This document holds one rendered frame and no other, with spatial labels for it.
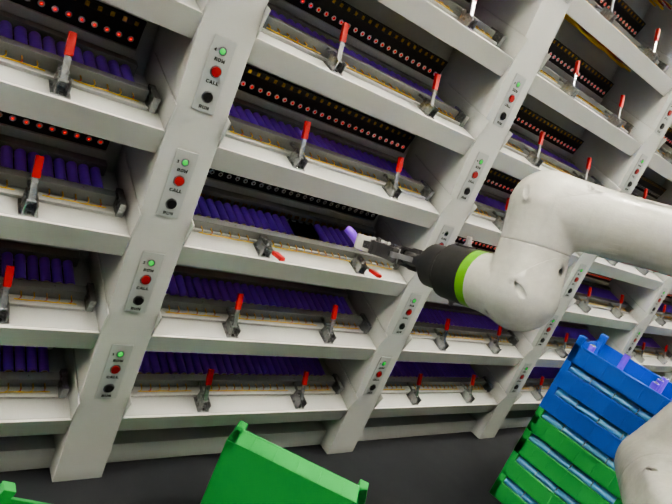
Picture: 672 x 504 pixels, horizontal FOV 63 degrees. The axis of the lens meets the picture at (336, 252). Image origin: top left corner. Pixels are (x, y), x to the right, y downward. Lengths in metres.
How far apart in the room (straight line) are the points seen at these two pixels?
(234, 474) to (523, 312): 0.68
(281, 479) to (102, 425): 0.37
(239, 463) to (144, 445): 0.26
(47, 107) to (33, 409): 0.57
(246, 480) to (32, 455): 0.42
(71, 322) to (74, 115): 0.37
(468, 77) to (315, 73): 0.50
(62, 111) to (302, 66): 0.40
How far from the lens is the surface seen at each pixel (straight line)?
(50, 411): 1.20
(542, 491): 1.80
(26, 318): 1.08
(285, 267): 1.17
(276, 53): 1.01
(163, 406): 1.28
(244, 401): 1.38
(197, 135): 0.98
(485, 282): 0.82
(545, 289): 0.80
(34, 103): 0.93
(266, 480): 1.19
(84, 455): 1.27
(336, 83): 1.08
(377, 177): 1.29
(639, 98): 2.01
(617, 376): 1.67
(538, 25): 1.41
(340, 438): 1.61
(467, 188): 1.39
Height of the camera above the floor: 0.88
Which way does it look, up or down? 14 degrees down
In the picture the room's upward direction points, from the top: 23 degrees clockwise
